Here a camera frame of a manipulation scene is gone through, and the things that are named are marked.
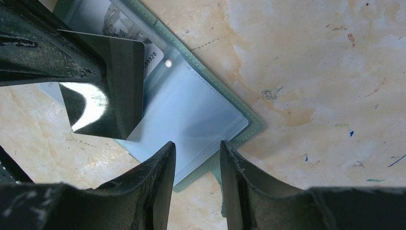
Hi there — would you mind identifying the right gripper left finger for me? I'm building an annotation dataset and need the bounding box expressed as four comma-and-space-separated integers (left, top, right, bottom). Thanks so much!
0, 142, 176, 230

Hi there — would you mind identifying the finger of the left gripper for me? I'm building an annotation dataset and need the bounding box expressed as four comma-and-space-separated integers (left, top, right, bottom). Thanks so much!
0, 0, 106, 86

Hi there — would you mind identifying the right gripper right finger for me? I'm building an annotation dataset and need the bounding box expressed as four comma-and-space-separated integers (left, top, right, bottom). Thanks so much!
220, 141, 406, 230

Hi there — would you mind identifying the grey patterned card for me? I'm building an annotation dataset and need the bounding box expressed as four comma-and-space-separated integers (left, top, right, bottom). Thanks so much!
38, 0, 165, 102

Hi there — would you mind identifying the glossy black card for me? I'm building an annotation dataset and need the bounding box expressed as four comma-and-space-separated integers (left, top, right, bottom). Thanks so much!
59, 31, 145, 140

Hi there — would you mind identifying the light blue card holder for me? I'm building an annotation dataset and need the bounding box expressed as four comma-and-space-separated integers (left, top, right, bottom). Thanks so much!
36, 0, 265, 218

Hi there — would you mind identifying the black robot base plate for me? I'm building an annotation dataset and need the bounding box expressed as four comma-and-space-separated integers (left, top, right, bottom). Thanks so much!
0, 147, 33, 184

